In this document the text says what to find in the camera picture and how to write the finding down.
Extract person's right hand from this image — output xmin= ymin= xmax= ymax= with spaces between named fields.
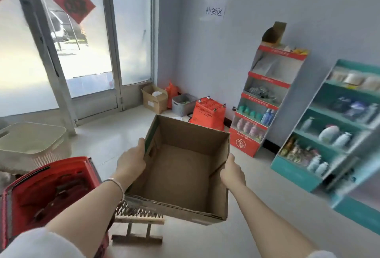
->
xmin=220 ymin=153 xmax=246 ymax=191

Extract row of green bottles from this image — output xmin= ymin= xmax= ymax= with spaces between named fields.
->
xmin=238 ymin=105 xmax=264 ymax=121

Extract cream plastic laundry basket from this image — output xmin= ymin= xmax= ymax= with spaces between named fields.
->
xmin=0 ymin=122 xmax=72 ymax=175

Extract grey packets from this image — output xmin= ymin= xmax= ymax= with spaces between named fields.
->
xmin=248 ymin=86 xmax=278 ymax=102

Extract grey plastic storage bin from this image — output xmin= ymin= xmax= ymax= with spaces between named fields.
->
xmin=172 ymin=93 xmax=198 ymax=117

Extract orange plastic bag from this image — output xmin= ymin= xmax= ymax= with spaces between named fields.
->
xmin=165 ymin=82 xmax=180 ymax=110

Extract person's white sleeve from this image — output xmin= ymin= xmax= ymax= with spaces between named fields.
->
xmin=307 ymin=250 xmax=337 ymax=258
xmin=0 ymin=228 xmax=85 ymax=258

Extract row of assorted small bottles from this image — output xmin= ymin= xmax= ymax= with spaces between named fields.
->
xmin=279 ymin=137 xmax=331 ymax=177

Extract group of blue bottles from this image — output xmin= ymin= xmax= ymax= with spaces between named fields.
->
xmin=261 ymin=108 xmax=277 ymax=127

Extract row of dark blue bottles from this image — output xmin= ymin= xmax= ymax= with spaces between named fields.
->
xmin=328 ymin=97 xmax=379 ymax=125

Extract silver bracelet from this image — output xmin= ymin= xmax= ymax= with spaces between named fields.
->
xmin=102 ymin=178 xmax=125 ymax=202

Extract wooden rack with metal springs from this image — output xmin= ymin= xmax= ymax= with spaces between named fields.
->
xmin=111 ymin=200 xmax=165 ymax=245

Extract row of pink bottles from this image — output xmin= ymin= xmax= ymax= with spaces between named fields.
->
xmin=237 ymin=118 xmax=266 ymax=141

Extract yellow packets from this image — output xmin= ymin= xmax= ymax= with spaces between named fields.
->
xmin=285 ymin=45 xmax=309 ymax=56

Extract small cardboard box with papers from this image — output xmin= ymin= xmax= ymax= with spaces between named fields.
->
xmin=141 ymin=84 xmax=168 ymax=115

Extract orange shopping basket with handles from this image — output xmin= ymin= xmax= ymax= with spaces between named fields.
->
xmin=189 ymin=96 xmax=227 ymax=131

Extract red plastic shopping basket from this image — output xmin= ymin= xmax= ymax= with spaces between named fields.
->
xmin=0 ymin=156 xmax=112 ymax=258

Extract person's left forearm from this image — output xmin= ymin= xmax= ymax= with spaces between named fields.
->
xmin=45 ymin=175 xmax=134 ymax=258

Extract red and white display shelf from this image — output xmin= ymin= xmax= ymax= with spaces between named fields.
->
xmin=229 ymin=44 xmax=308 ymax=158

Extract white paper wall sign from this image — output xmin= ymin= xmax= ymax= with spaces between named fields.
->
xmin=199 ymin=0 xmax=227 ymax=22

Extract small open brown carton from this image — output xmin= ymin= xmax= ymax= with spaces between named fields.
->
xmin=262 ymin=21 xmax=287 ymax=44

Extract row of white bottles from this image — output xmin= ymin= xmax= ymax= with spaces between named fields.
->
xmin=300 ymin=117 xmax=354 ymax=149

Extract red square paper decoration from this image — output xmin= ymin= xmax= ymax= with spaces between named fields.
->
xmin=50 ymin=0 xmax=96 ymax=25

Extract row of beige rolls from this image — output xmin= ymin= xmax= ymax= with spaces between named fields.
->
xmin=328 ymin=70 xmax=380 ymax=91

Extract person's left hand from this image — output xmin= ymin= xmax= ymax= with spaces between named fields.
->
xmin=116 ymin=138 xmax=147 ymax=182

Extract person's right forearm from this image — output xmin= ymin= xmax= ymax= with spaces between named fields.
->
xmin=228 ymin=182 xmax=319 ymax=258

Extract glass door with metal frame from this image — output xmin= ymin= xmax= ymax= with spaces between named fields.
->
xmin=0 ymin=0 xmax=155 ymax=135

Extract white car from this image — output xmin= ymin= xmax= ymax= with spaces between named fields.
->
xmin=49 ymin=10 xmax=88 ymax=44

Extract brown cardboard box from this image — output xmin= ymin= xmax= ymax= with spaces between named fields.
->
xmin=125 ymin=114 xmax=231 ymax=226

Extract teal display shelf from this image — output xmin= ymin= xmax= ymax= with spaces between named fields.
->
xmin=325 ymin=136 xmax=380 ymax=235
xmin=270 ymin=59 xmax=380 ymax=193

